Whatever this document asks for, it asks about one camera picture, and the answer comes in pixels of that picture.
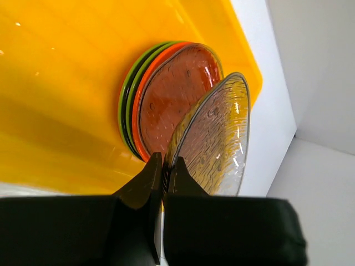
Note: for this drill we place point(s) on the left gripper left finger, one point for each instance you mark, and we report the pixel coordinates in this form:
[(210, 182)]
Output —
[(123, 228)]

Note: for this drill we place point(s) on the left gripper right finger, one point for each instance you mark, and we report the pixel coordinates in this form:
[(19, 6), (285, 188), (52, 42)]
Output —
[(200, 229)]

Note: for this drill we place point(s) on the clear grey plate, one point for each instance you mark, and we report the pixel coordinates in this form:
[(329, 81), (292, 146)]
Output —
[(172, 89), (213, 138)]

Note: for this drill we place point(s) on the green plate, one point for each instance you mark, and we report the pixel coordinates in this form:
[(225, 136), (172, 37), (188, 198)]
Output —
[(129, 104), (128, 77)]

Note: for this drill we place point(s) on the orange plate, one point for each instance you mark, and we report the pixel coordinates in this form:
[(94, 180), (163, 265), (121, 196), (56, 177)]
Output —
[(158, 61)]

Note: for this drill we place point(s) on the black plate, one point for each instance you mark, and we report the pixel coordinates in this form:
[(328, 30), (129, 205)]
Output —
[(135, 85), (123, 114)]

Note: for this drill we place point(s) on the yellow plastic bin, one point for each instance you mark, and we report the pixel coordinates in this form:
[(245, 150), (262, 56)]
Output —
[(61, 66)]

